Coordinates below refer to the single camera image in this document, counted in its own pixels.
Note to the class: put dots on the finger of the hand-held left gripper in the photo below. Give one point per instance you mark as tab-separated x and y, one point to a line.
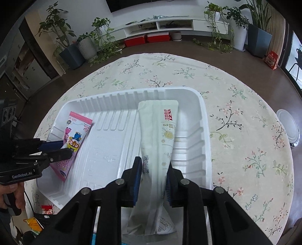
60	155
53	145

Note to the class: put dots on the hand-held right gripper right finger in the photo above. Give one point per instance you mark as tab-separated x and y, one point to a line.
168	188

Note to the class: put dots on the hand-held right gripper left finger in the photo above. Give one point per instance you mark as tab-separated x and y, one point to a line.
137	181

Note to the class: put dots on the pink cartoon snack packet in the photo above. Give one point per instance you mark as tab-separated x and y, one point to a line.
76	132

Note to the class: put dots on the white plastic tray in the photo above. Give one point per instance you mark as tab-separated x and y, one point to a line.
106	146

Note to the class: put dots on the long white snack packet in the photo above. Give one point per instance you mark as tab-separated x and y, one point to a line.
153	132

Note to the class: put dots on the person's left hand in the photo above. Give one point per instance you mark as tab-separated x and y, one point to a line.
20	193

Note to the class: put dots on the red white snack packet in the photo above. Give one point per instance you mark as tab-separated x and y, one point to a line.
48	209

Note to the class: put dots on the orange snack packet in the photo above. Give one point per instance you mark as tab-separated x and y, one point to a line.
34	223

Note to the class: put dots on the grey kitchen cabinet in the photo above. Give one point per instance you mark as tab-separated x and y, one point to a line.
35	68

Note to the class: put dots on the tall plant in blue planter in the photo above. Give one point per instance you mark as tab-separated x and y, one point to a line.
72	56

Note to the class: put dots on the plant in grey ribbed pot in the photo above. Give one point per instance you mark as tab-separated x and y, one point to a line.
87	48

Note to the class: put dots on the trailing vine plant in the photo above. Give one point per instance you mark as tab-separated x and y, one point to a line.
213	9
103	26

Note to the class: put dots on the red storage box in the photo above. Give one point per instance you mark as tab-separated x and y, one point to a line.
158	38
135	41

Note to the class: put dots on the white robot vacuum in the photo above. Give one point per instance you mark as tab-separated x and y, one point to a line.
289	127

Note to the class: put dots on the small white flower pot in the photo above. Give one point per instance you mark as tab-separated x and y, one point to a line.
176	36

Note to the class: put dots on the black device in cabinet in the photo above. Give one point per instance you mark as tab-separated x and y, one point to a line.
172	24

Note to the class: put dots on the red snack bag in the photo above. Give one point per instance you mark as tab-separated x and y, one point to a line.
271	60

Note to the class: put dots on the plant in white pot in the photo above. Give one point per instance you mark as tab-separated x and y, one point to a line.
240	37

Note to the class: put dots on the white television cabinet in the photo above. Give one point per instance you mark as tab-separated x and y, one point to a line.
207	23

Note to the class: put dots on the black television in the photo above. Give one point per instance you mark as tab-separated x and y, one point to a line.
153	4

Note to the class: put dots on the large plant in grey planter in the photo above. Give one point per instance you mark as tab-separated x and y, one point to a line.
259	40

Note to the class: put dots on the glass balcony door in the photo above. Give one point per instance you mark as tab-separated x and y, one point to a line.
295	61

